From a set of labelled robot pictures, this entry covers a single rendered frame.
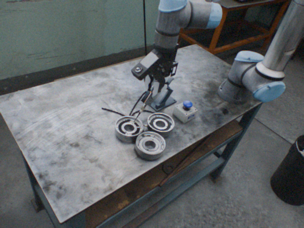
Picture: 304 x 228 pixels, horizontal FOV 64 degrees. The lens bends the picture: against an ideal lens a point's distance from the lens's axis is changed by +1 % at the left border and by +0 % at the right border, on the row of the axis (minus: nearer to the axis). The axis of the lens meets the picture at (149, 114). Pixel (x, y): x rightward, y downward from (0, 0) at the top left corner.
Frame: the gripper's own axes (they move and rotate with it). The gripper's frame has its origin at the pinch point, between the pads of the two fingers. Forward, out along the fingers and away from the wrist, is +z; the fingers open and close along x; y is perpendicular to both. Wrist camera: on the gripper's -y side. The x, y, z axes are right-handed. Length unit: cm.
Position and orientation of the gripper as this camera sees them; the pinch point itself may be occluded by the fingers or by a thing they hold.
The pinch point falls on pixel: (150, 95)
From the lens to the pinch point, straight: 90.5
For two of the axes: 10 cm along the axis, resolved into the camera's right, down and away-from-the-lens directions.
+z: -1.5, 7.4, 6.6
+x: -6.6, -5.7, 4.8
